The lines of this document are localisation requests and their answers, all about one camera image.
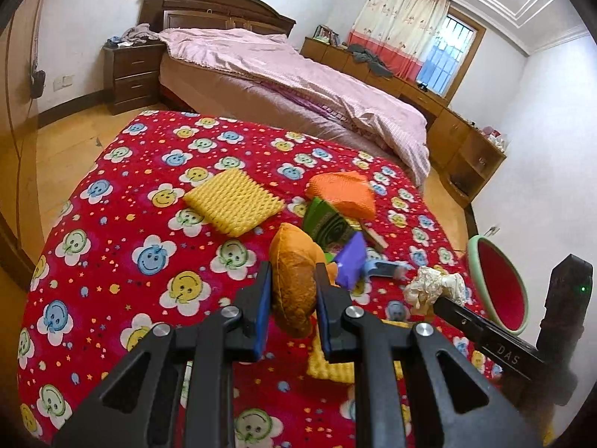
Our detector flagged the purple wrapper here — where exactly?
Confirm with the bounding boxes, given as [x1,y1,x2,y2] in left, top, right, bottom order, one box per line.
[335,232,369,289]

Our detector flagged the small brown carton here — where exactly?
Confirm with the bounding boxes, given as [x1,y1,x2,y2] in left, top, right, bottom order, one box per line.
[359,224,389,253]

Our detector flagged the pink quilt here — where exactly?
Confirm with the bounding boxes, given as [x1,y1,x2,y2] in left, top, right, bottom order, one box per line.
[159,28,432,187]

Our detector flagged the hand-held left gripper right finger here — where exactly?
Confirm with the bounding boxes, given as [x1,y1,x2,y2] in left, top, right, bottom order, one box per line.
[315,262,544,448]

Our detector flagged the small yellow foam pad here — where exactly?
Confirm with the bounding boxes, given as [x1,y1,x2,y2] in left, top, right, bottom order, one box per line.
[305,333,406,386]

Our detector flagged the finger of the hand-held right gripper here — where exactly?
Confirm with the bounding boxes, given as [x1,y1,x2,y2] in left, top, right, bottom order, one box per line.
[434,298,546,383]

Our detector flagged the red basin with green rim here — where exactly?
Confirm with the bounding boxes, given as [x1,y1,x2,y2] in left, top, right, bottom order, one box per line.
[466,236,530,335]

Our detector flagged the red flower print blanket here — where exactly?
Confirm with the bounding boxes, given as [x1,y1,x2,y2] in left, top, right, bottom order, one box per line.
[18,109,504,448]

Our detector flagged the wooden wardrobe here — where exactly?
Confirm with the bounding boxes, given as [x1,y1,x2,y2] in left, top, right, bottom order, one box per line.
[0,14,47,292]

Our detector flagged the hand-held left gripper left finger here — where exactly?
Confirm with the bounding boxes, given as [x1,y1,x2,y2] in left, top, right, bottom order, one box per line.
[51,261,274,448]

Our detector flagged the green packet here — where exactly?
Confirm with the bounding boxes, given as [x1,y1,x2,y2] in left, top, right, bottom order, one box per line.
[303,196,362,262]

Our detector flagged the wooden bed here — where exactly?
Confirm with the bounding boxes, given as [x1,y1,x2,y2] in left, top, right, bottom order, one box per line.
[142,0,432,192]

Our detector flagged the light blue plastic wrapper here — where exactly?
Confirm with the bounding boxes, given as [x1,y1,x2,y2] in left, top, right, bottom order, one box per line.
[364,247,411,284]

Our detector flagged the window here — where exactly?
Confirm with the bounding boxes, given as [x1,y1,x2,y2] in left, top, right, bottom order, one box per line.
[415,14,479,96]

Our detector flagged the long wooden desk cabinet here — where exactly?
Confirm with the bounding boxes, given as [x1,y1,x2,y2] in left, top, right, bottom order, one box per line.
[300,36,507,208]

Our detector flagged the pink plastic bag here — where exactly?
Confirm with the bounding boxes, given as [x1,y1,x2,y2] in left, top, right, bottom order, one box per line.
[480,126,509,151]

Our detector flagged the row of books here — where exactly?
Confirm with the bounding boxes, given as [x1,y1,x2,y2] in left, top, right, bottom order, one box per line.
[313,25,340,46]

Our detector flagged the dark grey clothes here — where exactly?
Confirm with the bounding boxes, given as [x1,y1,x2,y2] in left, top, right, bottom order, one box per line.
[347,44,395,78]

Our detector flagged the large yellow foam pad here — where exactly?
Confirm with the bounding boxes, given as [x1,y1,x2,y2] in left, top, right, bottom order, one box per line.
[183,168,286,238]

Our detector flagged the wooden nightstand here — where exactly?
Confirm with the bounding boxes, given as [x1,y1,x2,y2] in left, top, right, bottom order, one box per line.
[103,40,165,115]

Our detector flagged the orange snack packet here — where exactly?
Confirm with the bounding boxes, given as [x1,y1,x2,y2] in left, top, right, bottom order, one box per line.
[269,223,339,337]

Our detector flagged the cream and red curtain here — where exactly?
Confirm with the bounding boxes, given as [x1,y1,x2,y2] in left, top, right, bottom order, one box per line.
[347,0,451,82]

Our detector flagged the beige paper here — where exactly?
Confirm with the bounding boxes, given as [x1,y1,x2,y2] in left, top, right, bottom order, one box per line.
[403,266,469,320]

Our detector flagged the pile of light clothes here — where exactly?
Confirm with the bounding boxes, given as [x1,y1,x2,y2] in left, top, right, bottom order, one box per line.
[108,23,162,48]

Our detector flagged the orange foam net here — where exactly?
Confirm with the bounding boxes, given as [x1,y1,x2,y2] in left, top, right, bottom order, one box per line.
[305,171,378,221]

